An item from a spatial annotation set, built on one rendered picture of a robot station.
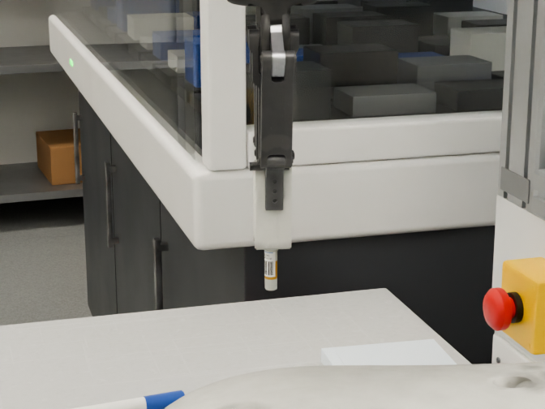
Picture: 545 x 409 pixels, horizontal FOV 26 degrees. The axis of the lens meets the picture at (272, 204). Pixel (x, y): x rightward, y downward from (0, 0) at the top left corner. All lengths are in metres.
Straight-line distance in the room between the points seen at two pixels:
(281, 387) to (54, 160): 4.12
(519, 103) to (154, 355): 0.47
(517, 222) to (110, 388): 0.44
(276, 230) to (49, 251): 3.27
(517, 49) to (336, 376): 0.84
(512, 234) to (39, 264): 2.98
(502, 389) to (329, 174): 1.17
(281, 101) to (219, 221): 0.62
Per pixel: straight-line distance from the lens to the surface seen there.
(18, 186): 4.51
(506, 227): 1.23
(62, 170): 4.49
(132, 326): 1.39
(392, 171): 1.56
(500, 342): 1.27
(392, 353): 1.26
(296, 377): 0.38
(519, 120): 1.19
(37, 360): 1.31
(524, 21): 1.18
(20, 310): 3.67
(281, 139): 0.91
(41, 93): 4.87
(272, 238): 0.97
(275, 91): 0.89
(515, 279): 1.13
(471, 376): 0.38
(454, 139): 1.58
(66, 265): 4.05
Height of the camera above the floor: 1.26
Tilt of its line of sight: 15 degrees down
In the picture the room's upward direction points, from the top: straight up
